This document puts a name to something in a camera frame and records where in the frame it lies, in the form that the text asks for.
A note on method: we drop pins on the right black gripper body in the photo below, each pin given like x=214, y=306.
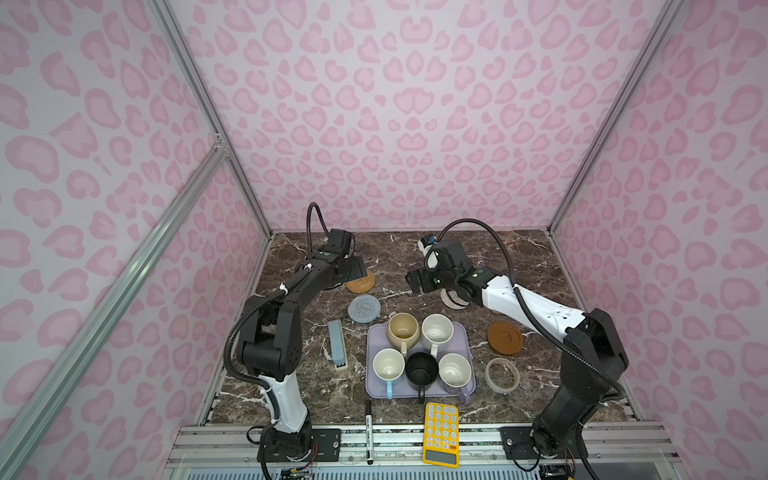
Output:
x=439, y=278

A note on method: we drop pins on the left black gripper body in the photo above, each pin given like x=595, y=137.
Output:
x=354, y=268

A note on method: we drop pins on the woven rattan round coaster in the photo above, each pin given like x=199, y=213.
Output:
x=363, y=284

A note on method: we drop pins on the blue-grey woven round coaster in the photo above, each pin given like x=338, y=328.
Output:
x=364, y=309

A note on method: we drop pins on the white speckled mug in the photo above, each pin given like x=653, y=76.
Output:
x=437, y=330

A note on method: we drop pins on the beige ceramic mug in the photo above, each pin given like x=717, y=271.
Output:
x=403, y=332

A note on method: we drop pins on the brown round wooden coaster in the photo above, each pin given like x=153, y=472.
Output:
x=505, y=338

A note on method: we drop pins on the multicolour woven round coaster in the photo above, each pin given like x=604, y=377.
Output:
x=451, y=300

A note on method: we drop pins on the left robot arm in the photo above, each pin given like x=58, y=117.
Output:
x=265, y=345

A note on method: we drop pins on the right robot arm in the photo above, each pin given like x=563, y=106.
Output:
x=584, y=345

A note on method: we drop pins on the lavender plastic tray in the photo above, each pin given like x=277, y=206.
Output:
x=377, y=340

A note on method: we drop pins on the black mug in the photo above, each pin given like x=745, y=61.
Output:
x=421, y=370

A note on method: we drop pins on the clear tape roll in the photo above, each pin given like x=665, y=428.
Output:
x=502, y=376

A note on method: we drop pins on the black marker pen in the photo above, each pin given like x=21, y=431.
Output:
x=369, y=432

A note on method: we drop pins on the yellow calculator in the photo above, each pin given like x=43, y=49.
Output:
x=441, y=435

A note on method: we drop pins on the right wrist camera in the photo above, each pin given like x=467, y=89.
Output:
x=425, y=245

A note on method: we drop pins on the white mug blue handle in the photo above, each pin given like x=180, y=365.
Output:
x=388, y=367

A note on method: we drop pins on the white mug lavender handle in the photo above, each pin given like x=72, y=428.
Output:
x=455, y=372

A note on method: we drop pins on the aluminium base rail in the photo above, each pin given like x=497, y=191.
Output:
x=616, y=450

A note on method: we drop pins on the aluminium frame corner post left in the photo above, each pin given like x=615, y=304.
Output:
x=181, y=52

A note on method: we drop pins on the aluminium frame corner post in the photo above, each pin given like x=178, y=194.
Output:
x=181, y=52
x=662, y=28

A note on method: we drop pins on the aluminium frame corner post right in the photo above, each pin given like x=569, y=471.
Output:
x=662, y=28

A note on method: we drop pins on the aluminium diagonal frame bar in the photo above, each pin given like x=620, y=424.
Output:
x=35, y=419

